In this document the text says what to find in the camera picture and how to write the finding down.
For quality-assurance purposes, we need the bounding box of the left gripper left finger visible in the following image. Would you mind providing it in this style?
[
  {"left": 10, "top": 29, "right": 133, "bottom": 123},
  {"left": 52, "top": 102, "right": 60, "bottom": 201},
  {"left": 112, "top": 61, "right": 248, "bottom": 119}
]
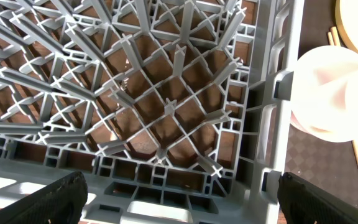
[{"left": 0, "top": 171, "right": 88, "bottom": 224}]

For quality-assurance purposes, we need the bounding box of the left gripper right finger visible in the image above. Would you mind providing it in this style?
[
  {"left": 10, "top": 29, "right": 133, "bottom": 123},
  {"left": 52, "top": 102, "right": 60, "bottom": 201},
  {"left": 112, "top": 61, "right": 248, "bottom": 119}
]
[{"left": 277, "top": 172, "right": 358, "bottom": 224}]

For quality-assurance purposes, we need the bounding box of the grey plastic dish rack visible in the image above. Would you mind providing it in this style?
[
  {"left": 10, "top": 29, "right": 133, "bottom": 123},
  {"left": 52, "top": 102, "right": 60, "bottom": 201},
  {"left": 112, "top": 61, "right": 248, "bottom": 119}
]
[{"left": 0, "top": 0, "right": 304, "bottom": 223}]

